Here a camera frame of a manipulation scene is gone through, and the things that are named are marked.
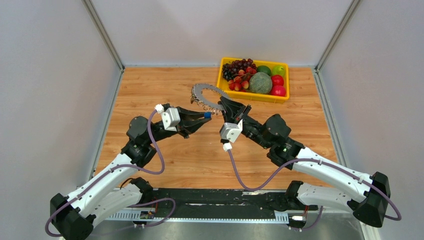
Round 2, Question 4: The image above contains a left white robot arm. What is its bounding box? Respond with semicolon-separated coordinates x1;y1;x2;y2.
45;103;212;240

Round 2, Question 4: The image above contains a right aluminium frame post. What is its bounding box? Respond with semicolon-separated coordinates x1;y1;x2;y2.
314;0;362;73

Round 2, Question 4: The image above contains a dark green lime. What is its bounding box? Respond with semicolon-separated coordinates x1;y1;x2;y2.
256;65;272;76

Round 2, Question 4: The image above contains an aluminium frame post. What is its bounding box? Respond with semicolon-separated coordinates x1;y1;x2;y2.
314;0;362;73
82;0;125;73

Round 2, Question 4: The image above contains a red apple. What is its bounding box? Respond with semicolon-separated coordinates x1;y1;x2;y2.
271;74;285;86

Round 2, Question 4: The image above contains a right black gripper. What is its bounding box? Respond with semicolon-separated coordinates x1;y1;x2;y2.
218;97;271;150

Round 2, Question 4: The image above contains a left aluminium frame post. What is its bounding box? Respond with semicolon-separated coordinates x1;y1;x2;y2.
82;0;125;73

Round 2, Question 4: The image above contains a green netted melon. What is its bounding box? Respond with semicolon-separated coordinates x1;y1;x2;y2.
249;72;273;94

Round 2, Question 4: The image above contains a blue tagged key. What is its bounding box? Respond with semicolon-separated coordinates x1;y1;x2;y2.
203;112;212;119

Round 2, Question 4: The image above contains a white slotted cable duct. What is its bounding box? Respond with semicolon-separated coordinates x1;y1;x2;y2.
105;209;290;224

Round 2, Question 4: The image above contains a pink red peach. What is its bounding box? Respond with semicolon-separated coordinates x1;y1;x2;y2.
270;85;287;97

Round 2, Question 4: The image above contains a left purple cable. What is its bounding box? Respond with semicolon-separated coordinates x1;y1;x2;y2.
44;109;166;238

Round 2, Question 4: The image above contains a metal key organizer ring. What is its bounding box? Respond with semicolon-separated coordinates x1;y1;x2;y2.
190;83;233;116

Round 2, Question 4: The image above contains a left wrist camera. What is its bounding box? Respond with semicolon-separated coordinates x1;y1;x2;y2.
154;104;181;132

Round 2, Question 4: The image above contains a dark grape bunch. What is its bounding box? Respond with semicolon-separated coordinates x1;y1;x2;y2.
221;58;257;81

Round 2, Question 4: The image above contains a red cherry bunch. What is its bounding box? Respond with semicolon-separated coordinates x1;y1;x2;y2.
222;66;257;92

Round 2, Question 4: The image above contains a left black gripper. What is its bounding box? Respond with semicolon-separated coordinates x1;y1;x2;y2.
146;105;212;145

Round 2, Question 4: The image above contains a light green pear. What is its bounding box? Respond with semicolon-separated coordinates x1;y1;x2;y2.
271;65;287;77

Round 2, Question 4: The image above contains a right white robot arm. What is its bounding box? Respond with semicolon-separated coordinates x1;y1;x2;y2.
218;97;392;228

